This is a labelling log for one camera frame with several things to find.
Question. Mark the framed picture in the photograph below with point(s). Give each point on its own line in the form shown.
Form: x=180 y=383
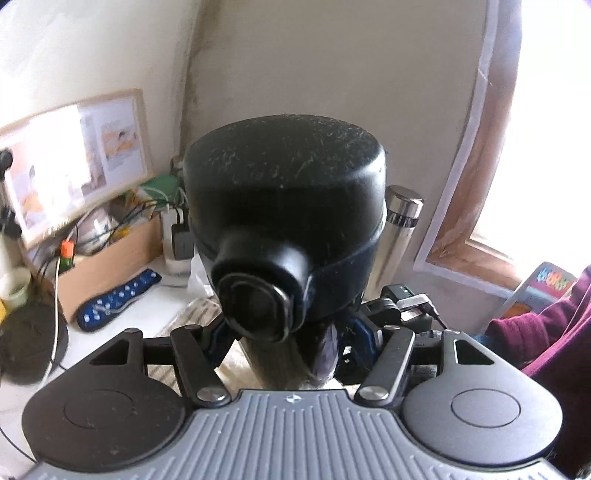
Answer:
x=69 y=152

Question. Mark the white socket block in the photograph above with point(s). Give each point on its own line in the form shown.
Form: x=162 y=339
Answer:
x=173 y=270

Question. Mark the person's right forearm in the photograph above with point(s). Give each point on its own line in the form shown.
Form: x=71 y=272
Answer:
x=554 y=332

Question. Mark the green bottle with orange cap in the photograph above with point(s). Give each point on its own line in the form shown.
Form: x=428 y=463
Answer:
x=67 y=250

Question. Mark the blue polka dot wrist rest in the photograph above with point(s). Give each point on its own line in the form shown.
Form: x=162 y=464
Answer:
x=120 y=295

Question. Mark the brown cardboard box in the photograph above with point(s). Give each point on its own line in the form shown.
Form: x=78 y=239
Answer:
x=115 y=258

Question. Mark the clear plastic bag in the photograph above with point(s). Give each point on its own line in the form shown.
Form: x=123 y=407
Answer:
x=198 y=277

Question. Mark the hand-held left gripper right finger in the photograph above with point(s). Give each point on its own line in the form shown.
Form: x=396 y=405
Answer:
x=367 y=334

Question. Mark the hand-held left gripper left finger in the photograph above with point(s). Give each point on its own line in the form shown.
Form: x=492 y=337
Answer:
x=218 y=346

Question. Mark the striped beige mat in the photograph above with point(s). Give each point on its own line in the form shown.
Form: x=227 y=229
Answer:
x=194 y=318

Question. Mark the wooden window frame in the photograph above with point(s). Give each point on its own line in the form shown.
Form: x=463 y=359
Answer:
x=466 y=194

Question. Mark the stainless steel thermos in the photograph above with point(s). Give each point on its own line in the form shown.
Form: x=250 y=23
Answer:
x=397 y=230

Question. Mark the white cup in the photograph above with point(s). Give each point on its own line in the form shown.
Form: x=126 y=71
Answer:
x=16 y=288

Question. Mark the black charger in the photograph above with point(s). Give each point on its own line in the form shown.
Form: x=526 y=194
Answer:
x=182 y=242

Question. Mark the green packet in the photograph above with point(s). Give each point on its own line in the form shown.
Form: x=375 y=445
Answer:
x=159 y=187

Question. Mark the colourful book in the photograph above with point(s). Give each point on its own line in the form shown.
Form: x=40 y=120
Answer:
x=549 y=281

